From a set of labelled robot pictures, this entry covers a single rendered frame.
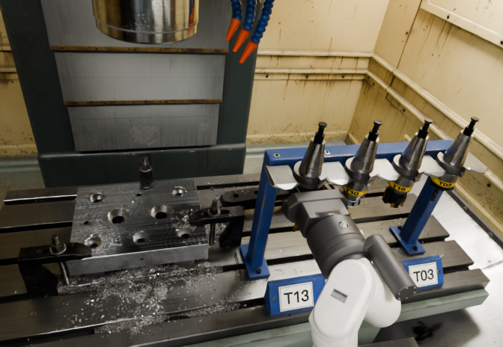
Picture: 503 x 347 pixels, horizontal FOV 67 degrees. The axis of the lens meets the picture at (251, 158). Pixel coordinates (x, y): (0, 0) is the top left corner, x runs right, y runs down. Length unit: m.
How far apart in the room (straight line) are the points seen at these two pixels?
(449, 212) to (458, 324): 0.38
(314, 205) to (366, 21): 1.22
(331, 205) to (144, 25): 0.42
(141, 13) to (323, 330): 0.50
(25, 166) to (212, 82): 0.94
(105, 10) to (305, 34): 1.18
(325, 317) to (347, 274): 0.06
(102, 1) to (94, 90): 0.61
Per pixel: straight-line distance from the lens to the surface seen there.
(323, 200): 0.69
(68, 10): 1.11
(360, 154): 0.74
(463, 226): 1.42
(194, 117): 1.25
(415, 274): 1.02
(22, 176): 1.80
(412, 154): 0.81
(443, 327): 1.25
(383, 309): 0.61
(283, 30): 1.63
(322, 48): 1.73
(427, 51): 1.59
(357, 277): 0.56
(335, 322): 0.56
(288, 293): 0.87
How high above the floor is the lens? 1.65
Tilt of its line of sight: 36 degrees down
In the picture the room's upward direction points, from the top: 8 degrees clockwise
